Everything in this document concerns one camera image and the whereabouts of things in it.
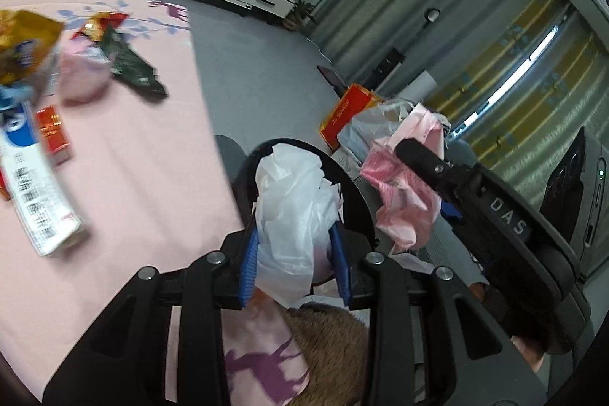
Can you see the white blue medicine box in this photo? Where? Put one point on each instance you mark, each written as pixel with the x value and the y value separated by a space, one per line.
pixel 45 212

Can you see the light blue snack wrapper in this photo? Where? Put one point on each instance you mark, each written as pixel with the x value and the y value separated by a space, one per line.
pixel 12 96

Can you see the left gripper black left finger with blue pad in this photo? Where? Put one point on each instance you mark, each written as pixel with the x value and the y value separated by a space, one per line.
pixel 121 358

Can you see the pink printed tablecloth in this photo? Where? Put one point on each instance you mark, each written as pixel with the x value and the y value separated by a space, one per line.
pixel 146 178

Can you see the grey curtain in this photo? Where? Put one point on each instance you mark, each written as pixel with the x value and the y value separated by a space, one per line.
pixel 517 79

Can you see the red foil snack bag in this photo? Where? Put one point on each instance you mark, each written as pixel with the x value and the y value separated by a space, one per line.
pixel 96 25

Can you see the black trash bin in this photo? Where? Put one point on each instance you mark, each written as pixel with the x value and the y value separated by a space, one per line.
pixel 355 217

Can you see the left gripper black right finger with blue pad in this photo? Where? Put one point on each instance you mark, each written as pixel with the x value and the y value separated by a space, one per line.
pixel 429 331

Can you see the yellow snack bag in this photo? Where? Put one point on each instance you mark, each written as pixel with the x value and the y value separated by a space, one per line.
pixel 27 38

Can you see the dark green snack wrapper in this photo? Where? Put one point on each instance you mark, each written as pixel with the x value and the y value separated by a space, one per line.
pixel 129 68

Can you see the white plastic bag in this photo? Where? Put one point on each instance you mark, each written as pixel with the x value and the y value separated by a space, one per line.
pixel 294 212

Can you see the person's right hand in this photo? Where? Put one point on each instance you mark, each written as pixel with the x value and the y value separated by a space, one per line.
pixel 529 351

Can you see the red cigarette box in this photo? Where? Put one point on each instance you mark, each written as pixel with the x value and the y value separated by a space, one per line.
pixel 53 135

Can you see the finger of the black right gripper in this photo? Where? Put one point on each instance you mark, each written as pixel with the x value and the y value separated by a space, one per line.
pixel 452 181

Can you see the pink plastic bag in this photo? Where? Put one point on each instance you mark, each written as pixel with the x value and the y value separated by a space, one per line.
pixel 409 206

